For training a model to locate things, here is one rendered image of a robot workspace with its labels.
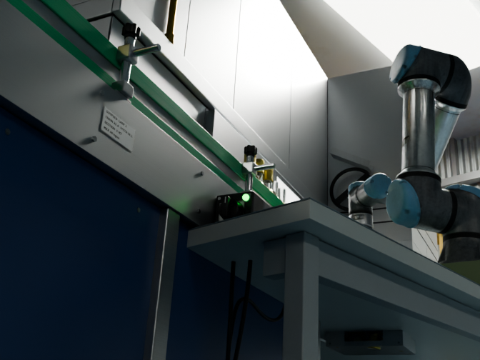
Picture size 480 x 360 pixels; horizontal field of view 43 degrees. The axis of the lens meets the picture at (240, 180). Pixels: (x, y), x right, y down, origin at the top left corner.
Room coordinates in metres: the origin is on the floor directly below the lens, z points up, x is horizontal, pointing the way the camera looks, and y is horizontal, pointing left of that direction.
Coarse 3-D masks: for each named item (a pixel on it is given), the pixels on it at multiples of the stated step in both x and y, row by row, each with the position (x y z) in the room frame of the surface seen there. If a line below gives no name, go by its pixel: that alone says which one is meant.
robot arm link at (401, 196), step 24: (408, 48) 1.41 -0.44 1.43; (408, 72) 1.43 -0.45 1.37; (432, 72) 1.42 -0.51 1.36; (408, 96) 1.45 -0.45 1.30; (432, 96) 1.44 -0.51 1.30; (408, 120) 1.45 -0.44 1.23; (432, 120) 1.44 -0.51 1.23; (408, 144) 1.45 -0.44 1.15; (432, 144) 1.44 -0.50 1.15; (408, 168) 1.45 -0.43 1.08; (432, 168) 1.44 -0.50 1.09; (408, 192) 1.41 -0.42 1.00; (432, 192) 1.42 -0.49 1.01; (408, 216) 1.44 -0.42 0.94; (432, 216) 1.44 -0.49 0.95
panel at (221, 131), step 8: (208, 112) 1.63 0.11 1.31; (216, 112) 1.63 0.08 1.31; (208, 120) 1.62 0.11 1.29; (216, 120) 1.63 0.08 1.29; (224, 120) 1.67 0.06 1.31; (208, 128) 1.62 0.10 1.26; (216, 128) 1.63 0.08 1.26; (224, 128) 1.67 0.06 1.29; (232, 128) 1.72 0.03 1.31; (216, 136) 1.64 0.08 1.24; (224, 136) 1.68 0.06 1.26; (232, 136) 1.72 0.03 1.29; (240, 136) 1.77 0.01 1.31; (224, 144) 1.68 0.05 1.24; (232, 144) 1.73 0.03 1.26; (240, 144) 1.77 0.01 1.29; (248, 144) 1.82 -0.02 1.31; (232, 152) 1.73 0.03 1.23; (240, 152) 1.78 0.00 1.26; (240, 160) 1.78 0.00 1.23; (264, 160) 1.94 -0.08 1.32; (280, 176) 2.07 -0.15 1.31; (288, 184) 2.14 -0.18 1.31; (296, 192) 2.22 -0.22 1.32
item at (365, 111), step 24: (360, 72) 2.57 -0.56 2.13; (384, 72) 2.52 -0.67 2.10; (336, 96) 2.63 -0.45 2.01; (360, 96) 2.58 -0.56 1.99; (384, 96) 2.52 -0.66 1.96; (336, 120) 2.63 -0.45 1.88; (360, 120) 2.58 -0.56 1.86; (384, 120) 2.52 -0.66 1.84; (336, 144) 2.63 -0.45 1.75; (360, 144) 2.58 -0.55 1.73; (384, 144) 2.53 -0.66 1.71; (336, 168) 2.63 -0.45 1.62; (384, 168) 2.53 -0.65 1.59; (384, 216) 2.53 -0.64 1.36; (408, 240) 2.49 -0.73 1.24; (432, 240) 2.96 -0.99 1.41
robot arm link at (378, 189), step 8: (376, 176) 1.69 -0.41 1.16; (384, 176) 1.69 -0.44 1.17; (368, 184) 1.70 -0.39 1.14; (376, 184) 1.69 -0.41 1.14; (384, 184) 1.69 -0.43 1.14; (360, 192) 1.76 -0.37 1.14; (368, 192) 1.72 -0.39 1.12; (376, 192) 1.69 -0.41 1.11; (384, 192) 1.69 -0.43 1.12; (360, 200) 1.78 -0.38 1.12; (368, 200) 1.75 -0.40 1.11; (376, 200) 1.74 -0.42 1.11; (384, 200) 1.74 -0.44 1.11
